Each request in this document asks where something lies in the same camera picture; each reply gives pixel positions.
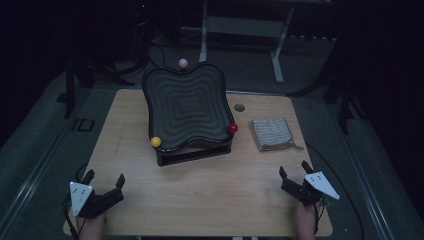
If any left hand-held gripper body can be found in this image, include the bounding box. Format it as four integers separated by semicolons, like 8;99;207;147
69;181;125;219

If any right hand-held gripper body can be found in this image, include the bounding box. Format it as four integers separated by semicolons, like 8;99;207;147
280;171;341;208

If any grey white fluffy cloth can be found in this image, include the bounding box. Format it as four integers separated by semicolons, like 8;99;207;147
249;116;304;153

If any black wavy tray stand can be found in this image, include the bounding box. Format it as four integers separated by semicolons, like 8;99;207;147
141;62;236;168

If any person's left hand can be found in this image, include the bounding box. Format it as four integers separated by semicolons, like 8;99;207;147
75;213;108;240

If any person's right hand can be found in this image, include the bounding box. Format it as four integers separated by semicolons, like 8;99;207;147
294;202;322;240

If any black metal stand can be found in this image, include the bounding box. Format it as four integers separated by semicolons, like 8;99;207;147
56;56;134;120
323;76;368;136

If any white metal stand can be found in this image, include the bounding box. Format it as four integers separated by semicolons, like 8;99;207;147
198;0;296;85

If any black floor cable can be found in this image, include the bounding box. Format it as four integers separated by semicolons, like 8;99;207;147
304;142;366;240

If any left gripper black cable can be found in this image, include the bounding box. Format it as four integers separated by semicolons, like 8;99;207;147
62;163;90;240

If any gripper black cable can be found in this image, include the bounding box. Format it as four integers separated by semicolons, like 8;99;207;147
311;199;326;235
62;163;90;240

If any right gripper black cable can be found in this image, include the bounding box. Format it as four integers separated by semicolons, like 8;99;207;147
311;199;326;235

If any grey metal floor rail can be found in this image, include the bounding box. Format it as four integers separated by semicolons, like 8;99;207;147
0;126;73;234
343;138;396;240

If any thin black background cable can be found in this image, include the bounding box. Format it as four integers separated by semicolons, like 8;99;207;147
149;42;168;68

